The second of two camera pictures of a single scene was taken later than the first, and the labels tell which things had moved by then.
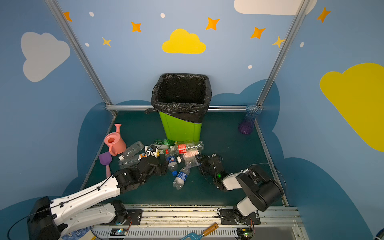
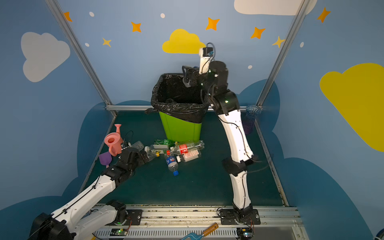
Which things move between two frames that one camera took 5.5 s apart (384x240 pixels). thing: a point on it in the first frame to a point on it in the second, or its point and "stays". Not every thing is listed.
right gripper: [207, 163] to [190, 74]
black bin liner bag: [183, 95] stays
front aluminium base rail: [170, 222] stays
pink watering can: [117, 145] stays
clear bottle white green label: [161, 147] stays
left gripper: [155, 165] to [139, 156]
